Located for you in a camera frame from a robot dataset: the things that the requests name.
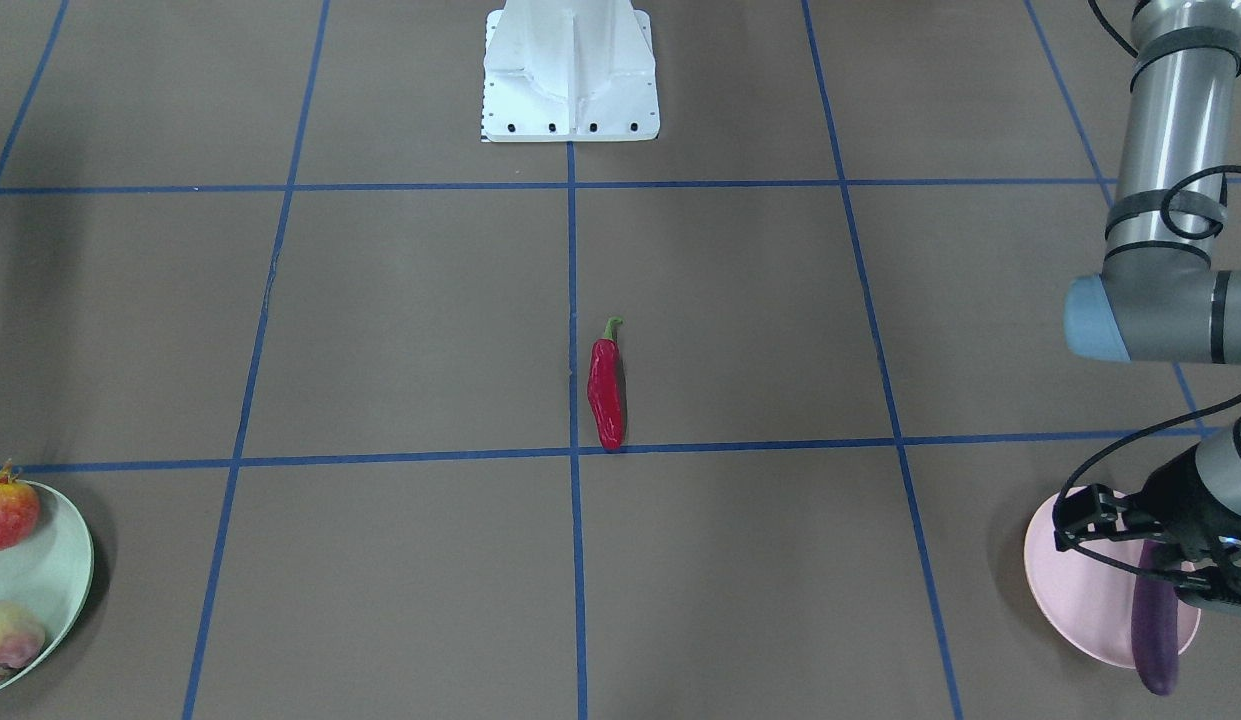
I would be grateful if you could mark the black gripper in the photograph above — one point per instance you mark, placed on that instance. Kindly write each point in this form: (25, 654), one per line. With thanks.
(1172, 497)

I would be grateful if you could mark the purple eggplant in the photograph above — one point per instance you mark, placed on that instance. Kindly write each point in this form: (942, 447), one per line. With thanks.
(1153, 635)

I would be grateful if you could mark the red chili pepper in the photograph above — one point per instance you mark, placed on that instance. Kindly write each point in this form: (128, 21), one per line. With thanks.
(604, 389)

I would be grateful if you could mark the red pomegranate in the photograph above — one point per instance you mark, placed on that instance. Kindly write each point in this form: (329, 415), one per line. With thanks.
(20, 508)

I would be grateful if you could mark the peach fruit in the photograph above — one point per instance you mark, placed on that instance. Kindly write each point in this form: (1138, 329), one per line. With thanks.
(22, 637)

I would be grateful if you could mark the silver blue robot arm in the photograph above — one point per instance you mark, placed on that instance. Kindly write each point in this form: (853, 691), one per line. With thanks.
(1159, 299)

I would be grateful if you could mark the pink plate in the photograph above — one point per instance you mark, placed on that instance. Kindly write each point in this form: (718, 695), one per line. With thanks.
(1086, 602)

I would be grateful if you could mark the green plate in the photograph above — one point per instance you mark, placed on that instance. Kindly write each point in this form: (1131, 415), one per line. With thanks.
(51, 572)

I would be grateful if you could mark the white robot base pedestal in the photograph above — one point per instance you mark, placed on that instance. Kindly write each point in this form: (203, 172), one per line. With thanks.
(569, 71)

